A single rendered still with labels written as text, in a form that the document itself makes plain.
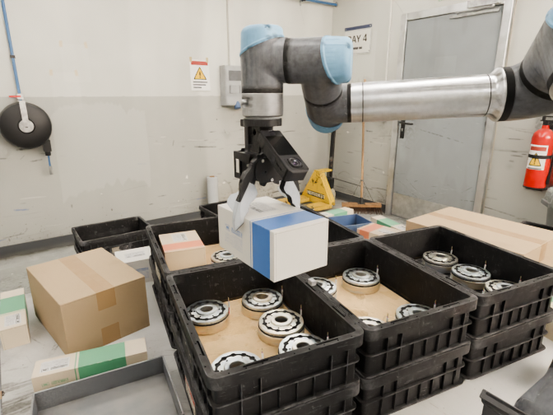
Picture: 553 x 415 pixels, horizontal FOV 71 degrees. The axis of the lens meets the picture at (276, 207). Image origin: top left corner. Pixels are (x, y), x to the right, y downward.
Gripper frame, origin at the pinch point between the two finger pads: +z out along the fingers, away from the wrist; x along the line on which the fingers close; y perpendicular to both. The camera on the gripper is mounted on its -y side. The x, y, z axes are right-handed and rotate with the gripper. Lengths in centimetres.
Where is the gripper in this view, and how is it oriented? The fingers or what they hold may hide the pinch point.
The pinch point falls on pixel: (270, 225)
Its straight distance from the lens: 75.0
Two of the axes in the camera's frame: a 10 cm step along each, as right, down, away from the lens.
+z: 0.0, 9.6, 2.8
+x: -8.2, 1.6, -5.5
